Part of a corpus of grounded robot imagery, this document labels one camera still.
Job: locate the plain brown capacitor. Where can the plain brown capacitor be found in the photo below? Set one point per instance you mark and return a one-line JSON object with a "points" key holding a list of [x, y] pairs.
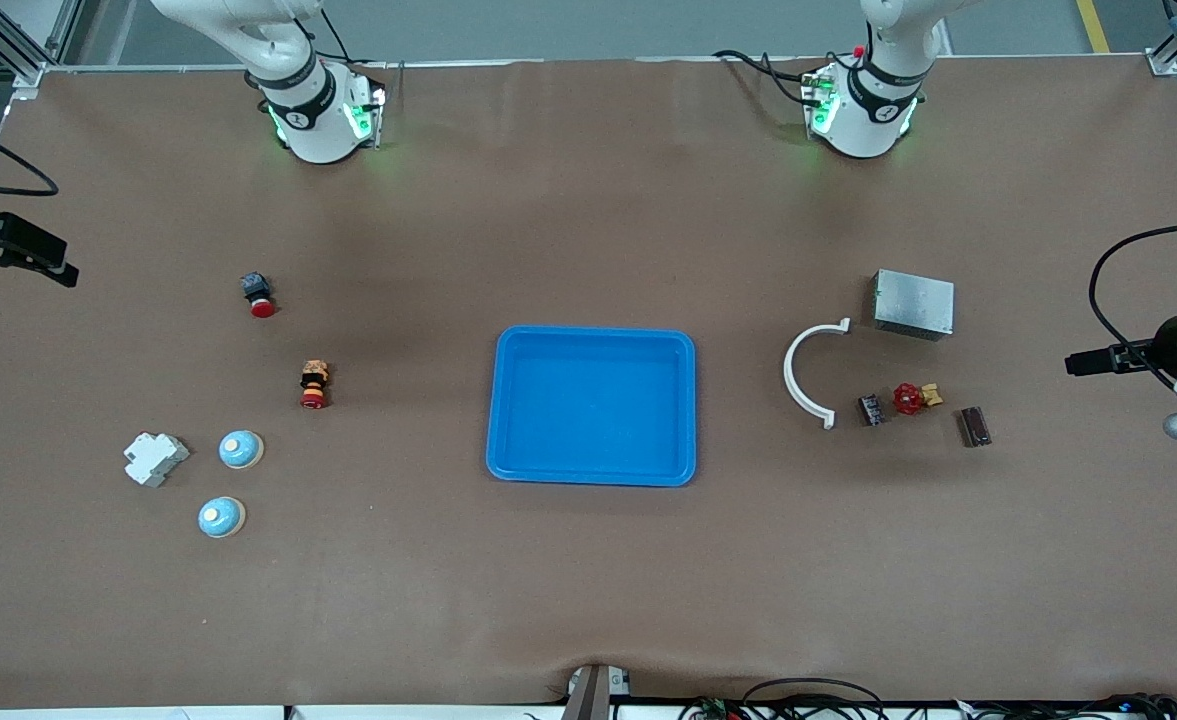
{"points": [[974, 427]]}

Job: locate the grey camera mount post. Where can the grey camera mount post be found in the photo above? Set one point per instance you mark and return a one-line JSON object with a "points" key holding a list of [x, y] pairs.
{"points": [[593, 695]]}

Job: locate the silver metal power supply box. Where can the silver metal power supply box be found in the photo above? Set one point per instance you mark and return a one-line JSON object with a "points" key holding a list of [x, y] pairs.
{"points": [[913, 303]]}

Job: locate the white circuit breaker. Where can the white circuit breaker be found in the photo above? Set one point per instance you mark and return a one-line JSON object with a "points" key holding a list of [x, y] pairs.
{"points": [[155, 459]]}

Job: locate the black switch with red button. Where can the black switch with red button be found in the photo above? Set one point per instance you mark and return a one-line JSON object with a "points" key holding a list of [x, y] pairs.
{"points": [[260, 298]]}

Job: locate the blue dome call bell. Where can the blue dome call bell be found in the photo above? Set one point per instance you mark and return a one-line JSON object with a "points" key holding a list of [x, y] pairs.
{"points": [[220, 517], [240, 449]]}

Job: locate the blue plastic tray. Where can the blue plastic tray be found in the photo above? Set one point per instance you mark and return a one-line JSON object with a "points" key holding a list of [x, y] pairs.
{"points": [[593, 410]]}

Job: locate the brown table cover mat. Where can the brown table cover mat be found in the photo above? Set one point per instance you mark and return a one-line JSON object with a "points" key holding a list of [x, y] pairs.
{"points": [[588, 580]]}

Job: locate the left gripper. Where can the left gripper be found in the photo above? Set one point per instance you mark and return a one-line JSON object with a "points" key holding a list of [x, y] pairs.
{"points": [[1165, 346]]}

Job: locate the red yellow emergency stop button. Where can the red yellow emergency stop button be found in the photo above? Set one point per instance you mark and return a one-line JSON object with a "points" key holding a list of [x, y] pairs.
{"points": [[314, 385]]}

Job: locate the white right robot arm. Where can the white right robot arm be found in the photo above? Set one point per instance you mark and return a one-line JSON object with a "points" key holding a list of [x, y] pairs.
{"points": [[308, 110]]}

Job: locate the white curved pipe clamp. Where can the white curved pipe clamp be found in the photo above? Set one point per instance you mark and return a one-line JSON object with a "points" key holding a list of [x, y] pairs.
{"points": [[789, 375]]}

